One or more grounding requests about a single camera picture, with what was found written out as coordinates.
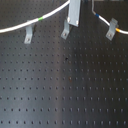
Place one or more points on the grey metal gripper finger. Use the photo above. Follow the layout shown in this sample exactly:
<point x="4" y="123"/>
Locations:
<point x="74" y="12"/>

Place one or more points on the middle grey cable clip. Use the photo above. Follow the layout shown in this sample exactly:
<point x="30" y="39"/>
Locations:
<point x="66" y="30"/>

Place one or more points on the grey cable clip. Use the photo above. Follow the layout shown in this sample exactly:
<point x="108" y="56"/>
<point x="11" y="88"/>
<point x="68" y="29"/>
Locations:
<point x="112" y="29"/>
<point x="66" y="30"/>
<point x="29" y="33"/>

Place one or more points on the right grey cable clip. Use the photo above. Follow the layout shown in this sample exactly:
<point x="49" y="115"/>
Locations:
<point x="112" y="29"/>

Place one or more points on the left grey cable clip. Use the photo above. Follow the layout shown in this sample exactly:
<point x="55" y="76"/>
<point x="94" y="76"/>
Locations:
<point x="29" y="33"/>

